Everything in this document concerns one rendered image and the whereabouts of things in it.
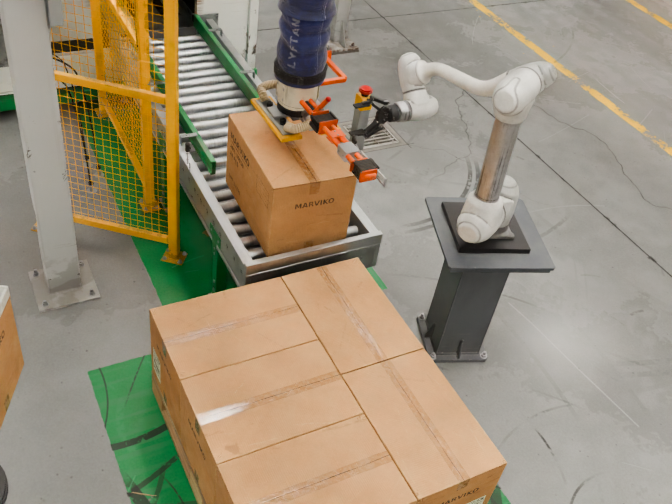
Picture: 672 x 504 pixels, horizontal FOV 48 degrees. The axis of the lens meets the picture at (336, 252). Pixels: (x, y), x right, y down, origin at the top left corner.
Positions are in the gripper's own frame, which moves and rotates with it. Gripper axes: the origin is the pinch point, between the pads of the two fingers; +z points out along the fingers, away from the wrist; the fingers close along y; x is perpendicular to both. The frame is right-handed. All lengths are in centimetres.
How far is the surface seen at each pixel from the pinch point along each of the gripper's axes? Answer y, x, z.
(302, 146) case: 25.3, 22.0, 11.4
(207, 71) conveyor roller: 64, 165, 3
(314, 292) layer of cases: 66, -30, 26
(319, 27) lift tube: -36.2, 15.1, 13.3
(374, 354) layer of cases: 67, -71, 19
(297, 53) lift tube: -24.2, 18.3, 20.4
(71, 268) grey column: 103, 62, 113
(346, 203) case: 41.2, -4.9, 0.5
